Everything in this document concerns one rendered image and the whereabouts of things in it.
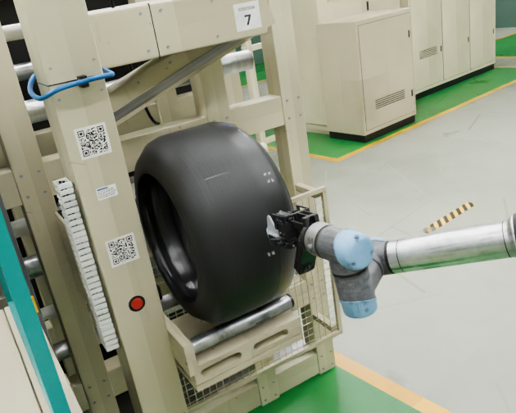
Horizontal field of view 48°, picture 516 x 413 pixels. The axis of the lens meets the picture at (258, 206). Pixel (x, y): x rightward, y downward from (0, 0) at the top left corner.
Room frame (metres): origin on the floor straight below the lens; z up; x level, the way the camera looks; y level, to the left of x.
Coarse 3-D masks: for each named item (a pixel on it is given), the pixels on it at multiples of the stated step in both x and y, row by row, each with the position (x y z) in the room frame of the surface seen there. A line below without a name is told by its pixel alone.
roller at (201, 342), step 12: (276, 300) 1.47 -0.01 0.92; (288, 300) 1.47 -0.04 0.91; (252, 312) 1.43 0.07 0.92; (264, 312) 1.43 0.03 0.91; (276, 312) 1.45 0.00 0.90; (228, 324) 1.39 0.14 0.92; (240, 324) 1.39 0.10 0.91; (252, 324) 1.41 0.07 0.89; (204, 336) 1.35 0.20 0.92; (216, 336) 1.36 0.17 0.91; (228, 336) 1.37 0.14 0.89; (204, 348) 1.34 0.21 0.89
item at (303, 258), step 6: (300, 246) 1.16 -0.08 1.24; (300, 252) 1.16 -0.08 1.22; (306, 252) 1.16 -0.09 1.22; (300, 258) 1.17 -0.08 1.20; (306, 258) 1.17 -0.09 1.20; (312, 258) 1.18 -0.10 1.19; (294, 264) 1.20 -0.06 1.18; (300, 264) 1.17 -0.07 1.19; (306, 264) 1.18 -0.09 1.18; (312, 264) 1.19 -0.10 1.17; (300, 270) 1.18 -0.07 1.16; (306, 270) 1.19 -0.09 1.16
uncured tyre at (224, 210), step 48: (192, 144) 1.45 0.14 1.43; (240, 144) 1.46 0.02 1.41; (144, 192) 1.64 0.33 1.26; (192, 192) 1.33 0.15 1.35; (240, 192) 1.34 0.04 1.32; (288, 192) 1.43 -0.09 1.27; (192, 240) 1.31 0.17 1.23; (240, 240) 1.29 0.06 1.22; (192, 288) 1.61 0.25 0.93; (240, 288) 1.28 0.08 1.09
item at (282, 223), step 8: (296, 208) 1.26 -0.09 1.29; (280, 216) 1.19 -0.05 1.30; (288, 216) 1.19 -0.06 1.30; (296, 216) 1.19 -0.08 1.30; (304, 216) 1.17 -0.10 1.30; (312, 216) 1.15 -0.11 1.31; (280, 224) 1.20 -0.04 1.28; (288, 224) 1.18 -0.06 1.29; (296, 224) 1.17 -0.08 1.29; (304, 224) 1.14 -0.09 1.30; (280, 232) 1.21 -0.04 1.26; (288, 232) 1.18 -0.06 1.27; (296, 232) 1.18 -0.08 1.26; (304, 232) 1.13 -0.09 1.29; (288, 240) 1.18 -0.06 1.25; (296, 240) 1.18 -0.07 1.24; (288, 248) 1.19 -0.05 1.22; (304, 248) 1.13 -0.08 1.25
